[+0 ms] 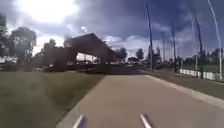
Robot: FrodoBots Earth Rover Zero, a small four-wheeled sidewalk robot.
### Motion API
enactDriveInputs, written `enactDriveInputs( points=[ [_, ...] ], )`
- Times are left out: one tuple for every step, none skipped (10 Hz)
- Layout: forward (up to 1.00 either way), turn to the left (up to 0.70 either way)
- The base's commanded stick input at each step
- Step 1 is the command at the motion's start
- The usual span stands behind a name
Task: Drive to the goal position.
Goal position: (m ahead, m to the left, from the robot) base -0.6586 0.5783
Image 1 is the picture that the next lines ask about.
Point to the low white fence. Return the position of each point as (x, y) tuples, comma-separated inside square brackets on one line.
[(208, 75)]

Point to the grey concrete path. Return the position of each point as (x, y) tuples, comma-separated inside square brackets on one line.
[(133, 100)]

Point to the row of distant trees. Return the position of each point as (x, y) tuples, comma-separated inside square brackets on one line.
[(156, 56)]

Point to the row of tall poles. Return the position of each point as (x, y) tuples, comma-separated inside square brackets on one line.
[(150, 40)]

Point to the grass strip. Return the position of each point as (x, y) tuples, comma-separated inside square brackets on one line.
[(186, 83)]

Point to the large dark tree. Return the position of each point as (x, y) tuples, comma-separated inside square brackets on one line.
[(22, 43)]

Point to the dark-roofed open shelter building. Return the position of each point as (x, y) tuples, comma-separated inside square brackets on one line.
[(90, 43)]

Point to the wide grass field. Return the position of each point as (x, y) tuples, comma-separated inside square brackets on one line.
[(33, 96)]

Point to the robot's own part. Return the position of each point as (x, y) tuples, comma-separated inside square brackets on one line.
[(145, 121), (78, 122)]

